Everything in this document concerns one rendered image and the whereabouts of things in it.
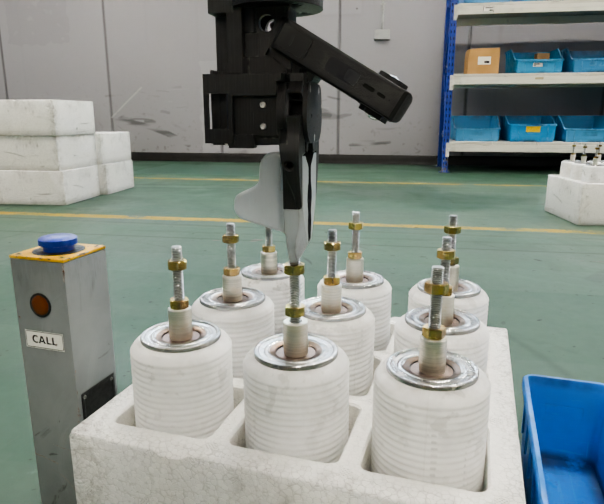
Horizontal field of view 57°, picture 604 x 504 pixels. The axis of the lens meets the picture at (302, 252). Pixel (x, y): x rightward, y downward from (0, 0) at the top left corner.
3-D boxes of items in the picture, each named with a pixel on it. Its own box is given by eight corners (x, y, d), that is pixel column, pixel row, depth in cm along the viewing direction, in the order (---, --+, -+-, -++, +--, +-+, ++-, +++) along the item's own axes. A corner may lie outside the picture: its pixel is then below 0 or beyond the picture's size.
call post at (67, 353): (90, 523, 64) (62, 263, 57) (40, 511, 66) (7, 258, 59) (126, 485, 71) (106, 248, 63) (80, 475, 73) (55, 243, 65)
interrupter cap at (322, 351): (295, 332, 55) (295, 326, 55) (355, 354, 50) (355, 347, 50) (236, 356, 50) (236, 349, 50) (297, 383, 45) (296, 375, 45)
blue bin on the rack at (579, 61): (555, 77, 482) (558, 51, 477) (603, 76, 475) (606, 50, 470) (571, 72, 435) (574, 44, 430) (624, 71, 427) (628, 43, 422)
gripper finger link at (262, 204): (241, 258, 48) (239, 150, 46) (308, 262, 47) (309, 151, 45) (230, 266, 45) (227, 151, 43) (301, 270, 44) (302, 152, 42)
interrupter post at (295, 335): (295, 347, 52) (295, 314, 51) (314, 355, 50) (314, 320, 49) (277, 355, 50) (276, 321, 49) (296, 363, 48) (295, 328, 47)
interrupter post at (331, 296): (316, 314, 60) (316, 285, 60) (325, 307, 62) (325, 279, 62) (337, 317, 59) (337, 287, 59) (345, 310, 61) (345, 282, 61)
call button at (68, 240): (61, 259, 59) (59, 241, 58) (30, 257, 60) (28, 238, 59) (86, 251, 62) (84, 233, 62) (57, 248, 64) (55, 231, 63)
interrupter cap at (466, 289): (431, 302, 64) (431, 296, 64) (408, 283, 71) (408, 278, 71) (492, 298, 65) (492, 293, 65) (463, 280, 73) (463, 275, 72)
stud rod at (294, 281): (290, 329, 50) (288, 247, 48) (301, 329, 50) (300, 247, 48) (289, 333, 49) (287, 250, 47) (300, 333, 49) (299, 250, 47)
